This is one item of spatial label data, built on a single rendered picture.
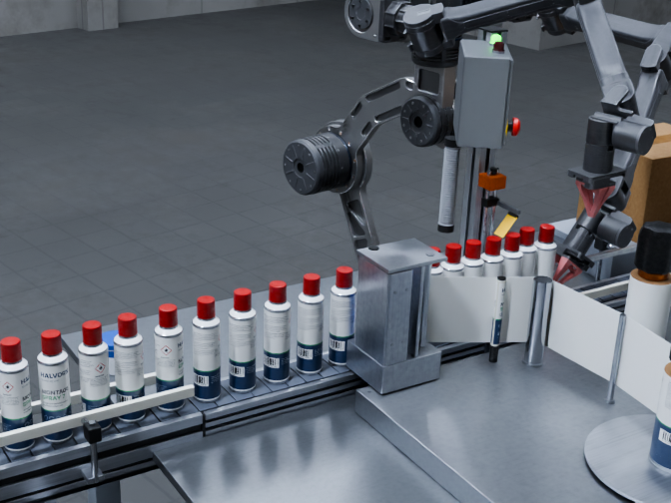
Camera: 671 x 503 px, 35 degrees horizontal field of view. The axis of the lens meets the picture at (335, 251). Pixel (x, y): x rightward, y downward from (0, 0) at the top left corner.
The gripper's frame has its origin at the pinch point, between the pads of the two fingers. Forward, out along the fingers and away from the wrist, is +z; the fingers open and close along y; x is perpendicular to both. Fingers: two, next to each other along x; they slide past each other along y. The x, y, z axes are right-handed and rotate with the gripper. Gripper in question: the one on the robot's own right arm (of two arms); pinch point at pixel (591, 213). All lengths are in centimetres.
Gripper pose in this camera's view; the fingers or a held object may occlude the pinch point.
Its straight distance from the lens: 222.5
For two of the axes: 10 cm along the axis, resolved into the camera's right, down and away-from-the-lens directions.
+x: -5.6, -3.2, 7.6
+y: 8.3, -1.9, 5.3
